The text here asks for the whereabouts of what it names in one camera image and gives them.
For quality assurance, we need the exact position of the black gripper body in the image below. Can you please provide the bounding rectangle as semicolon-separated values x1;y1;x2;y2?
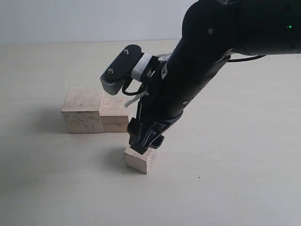
141;60;183;123

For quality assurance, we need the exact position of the second largest wooden cube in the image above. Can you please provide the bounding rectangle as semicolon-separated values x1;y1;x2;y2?
101;92;129;133

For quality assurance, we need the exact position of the third largest wooden cube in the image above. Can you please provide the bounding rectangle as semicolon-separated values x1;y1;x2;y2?
124;146;157;174

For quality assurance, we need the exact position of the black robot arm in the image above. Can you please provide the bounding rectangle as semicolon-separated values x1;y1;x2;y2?
127;0;301;154

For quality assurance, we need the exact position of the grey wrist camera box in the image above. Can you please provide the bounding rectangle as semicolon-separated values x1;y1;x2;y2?
100;45;159;96

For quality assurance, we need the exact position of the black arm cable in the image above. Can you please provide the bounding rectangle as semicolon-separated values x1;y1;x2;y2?
227;49;268;63

